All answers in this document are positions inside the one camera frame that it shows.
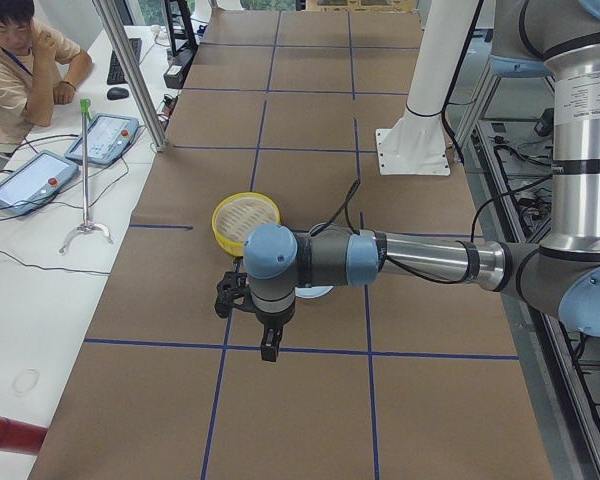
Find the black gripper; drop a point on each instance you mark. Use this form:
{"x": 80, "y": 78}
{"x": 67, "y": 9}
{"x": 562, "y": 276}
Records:
{"x": 272, "y": 322}

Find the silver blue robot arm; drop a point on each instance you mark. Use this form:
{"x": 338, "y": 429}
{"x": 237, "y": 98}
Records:
{"x": 559, "y": 276}

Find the white steamer liner cloth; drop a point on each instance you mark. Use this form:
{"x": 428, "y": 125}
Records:
{"x": 239, "y": 216}

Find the light blue plate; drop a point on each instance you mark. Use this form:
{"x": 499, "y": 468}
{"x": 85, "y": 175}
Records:
{"x": 312, "y": 292}

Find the far blue teach pendant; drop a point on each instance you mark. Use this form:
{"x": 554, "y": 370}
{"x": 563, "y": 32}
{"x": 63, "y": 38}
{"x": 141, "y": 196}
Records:
{"x": 108, "y": 137}

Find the blue teach pendant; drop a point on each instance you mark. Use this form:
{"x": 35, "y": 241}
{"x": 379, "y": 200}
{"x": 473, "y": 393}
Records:
{"x": 108, "y": 137}
{"x": 36, "y": 182}

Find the black computer box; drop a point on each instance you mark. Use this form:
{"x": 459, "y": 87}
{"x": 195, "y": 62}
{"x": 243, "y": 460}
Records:
{"x": 178, "y": 69}

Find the near blue teach pendant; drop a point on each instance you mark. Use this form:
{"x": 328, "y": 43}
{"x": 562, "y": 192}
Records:
{"x": 36, "y": 182}

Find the red cylinder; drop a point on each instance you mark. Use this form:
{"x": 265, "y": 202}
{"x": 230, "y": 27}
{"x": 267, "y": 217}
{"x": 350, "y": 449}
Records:
{"x": 21, "y": 437}

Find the black computer mouse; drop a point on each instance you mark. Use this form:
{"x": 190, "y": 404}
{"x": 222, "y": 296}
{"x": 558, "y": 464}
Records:
{"x": 117, "y": 93}

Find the seated person beige shirt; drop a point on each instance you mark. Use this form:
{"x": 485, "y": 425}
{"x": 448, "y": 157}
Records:
{"x": 40, "y": 68}

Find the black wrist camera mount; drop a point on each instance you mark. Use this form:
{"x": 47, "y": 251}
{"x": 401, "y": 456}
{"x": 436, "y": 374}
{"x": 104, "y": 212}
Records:
{"x": 233, "y": 292}

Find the white pedestal column base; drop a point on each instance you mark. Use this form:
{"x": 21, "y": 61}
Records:
{"x": 416, "y": 145}

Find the metal reacher green handle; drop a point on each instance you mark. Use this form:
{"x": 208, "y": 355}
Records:
{"x": 87, "y": 226}

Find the aluminium frame post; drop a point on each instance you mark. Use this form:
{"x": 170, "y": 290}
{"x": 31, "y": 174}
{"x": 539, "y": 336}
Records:
{"x": 114, "y": 28}

